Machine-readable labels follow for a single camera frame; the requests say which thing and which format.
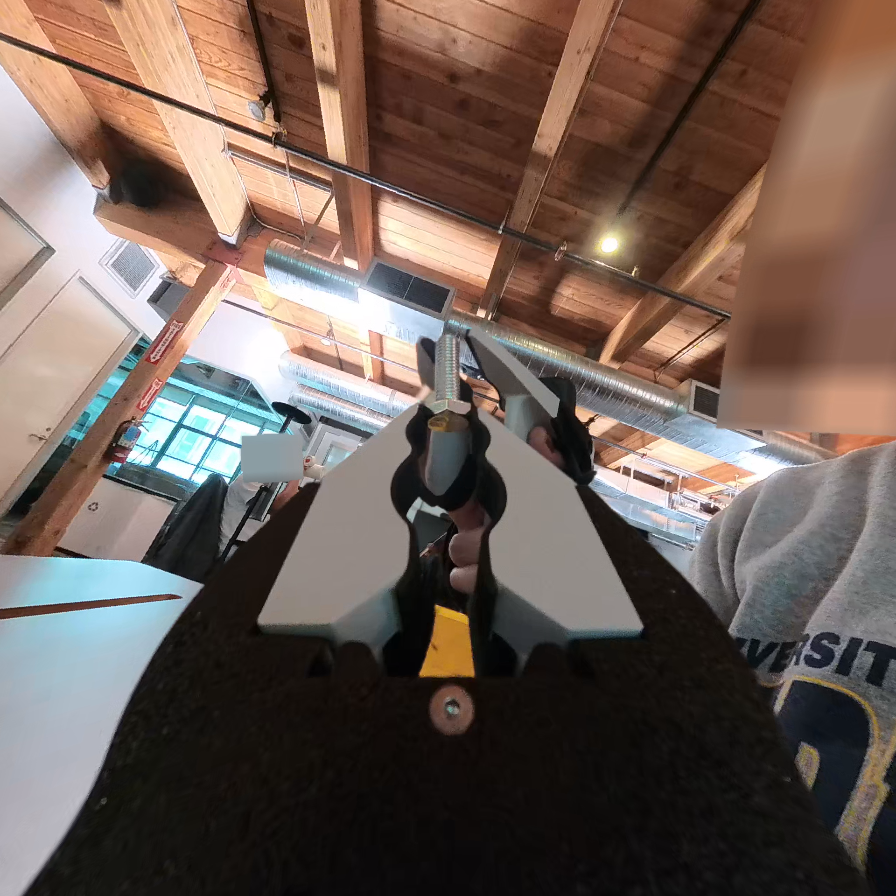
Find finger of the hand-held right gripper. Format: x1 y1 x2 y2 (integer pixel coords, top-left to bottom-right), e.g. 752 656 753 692
465 329 562 436
416 338 469 499

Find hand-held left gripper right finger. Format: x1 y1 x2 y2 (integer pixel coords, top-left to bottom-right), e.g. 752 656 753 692
478 412 645 667

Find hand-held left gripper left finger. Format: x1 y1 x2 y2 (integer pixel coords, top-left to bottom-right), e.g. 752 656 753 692
256 406 429 659

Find silver hex bolt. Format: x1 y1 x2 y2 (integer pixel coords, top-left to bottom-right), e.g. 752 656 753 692
422 333 473 432

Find yellow plastic bin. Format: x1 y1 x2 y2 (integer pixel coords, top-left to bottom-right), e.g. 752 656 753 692
419 605 478 679

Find person's right hand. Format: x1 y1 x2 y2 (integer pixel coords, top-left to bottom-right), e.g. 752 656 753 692
447 503 492 597

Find dark jacket on chair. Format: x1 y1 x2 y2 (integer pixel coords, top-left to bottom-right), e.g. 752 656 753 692
143 472 228 582

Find paned window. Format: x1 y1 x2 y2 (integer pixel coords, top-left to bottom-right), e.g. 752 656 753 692
105 350 281 491

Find red fire extinguisher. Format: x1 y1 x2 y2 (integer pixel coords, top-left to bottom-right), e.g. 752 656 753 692
105 416 146 466

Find person's grey printed sweatshirt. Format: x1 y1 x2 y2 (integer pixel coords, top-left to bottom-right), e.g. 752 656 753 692
686 440 896 896

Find white door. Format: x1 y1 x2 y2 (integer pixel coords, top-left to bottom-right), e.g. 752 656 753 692
0 199 57 309
0 272 144 515

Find grey duct vent box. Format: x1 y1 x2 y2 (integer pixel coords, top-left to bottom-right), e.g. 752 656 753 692
358 258 457 317

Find large silver air duct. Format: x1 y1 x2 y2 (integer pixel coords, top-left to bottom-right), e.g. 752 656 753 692
263 238 788 456

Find wooden support post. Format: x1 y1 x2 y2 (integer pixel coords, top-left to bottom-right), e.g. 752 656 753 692
0 241 242 557

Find black wall speaker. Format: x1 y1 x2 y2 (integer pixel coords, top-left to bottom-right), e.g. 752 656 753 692
147 276 191 317

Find white wall vent grille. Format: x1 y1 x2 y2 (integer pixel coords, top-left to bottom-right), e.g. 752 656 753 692
100 237 161 295

